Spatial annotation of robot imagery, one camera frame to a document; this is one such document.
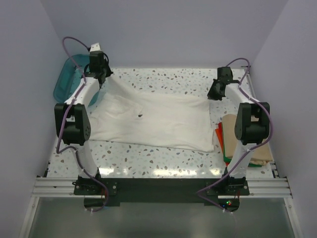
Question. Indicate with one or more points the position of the aluminium frame rail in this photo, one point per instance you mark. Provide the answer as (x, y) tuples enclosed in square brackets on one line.
[(258, 187)]

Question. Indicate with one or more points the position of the teal plastic basket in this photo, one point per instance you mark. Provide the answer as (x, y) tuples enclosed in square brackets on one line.
[(69, 78)]

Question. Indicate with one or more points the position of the orange folded t shirt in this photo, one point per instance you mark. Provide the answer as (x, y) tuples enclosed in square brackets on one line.
[(219, 134)]

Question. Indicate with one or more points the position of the green folded t shirt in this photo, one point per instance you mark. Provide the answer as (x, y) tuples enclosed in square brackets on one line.
[(255, 164)]

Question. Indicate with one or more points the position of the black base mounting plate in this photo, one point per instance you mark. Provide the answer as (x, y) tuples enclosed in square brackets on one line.
[(209, 191)]

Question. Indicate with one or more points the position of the white printed t shirt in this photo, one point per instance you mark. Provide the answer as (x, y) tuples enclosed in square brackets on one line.
[(128, 115)]

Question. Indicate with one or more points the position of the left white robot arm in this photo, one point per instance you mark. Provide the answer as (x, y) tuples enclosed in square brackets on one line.
[(72, 123)]

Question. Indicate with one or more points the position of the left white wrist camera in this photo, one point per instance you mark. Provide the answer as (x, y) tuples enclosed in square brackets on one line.
[(95, 48)]

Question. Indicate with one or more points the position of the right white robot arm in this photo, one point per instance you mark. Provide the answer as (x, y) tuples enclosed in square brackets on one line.
[(252, 125)]

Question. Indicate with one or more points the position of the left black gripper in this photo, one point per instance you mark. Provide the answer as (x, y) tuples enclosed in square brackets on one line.
[(109, 72)]

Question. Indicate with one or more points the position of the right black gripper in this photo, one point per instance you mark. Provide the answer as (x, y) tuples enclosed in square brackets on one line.
[(211, 95)]

